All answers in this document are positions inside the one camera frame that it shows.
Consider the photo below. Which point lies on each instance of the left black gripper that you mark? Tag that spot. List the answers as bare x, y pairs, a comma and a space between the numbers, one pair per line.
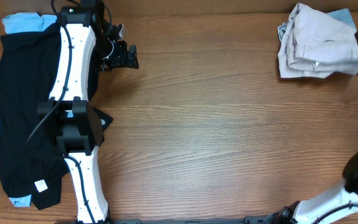
127, 56

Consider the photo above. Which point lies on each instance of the beige cotton shorts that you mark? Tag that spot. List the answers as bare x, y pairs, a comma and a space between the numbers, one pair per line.
316, 45

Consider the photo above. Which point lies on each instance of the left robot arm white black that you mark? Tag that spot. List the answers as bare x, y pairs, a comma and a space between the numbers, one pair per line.
76, 102

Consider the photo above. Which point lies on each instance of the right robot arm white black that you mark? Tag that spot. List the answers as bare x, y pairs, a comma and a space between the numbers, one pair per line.
328, 207

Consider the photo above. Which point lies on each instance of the folded light blue denim shorts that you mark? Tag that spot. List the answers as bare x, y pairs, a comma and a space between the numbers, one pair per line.
342, 15

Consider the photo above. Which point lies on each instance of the light blue garment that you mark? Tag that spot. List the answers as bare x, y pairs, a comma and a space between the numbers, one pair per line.
20, 23

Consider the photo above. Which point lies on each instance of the black garment with white logo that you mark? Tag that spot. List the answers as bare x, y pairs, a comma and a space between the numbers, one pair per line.
40, 73

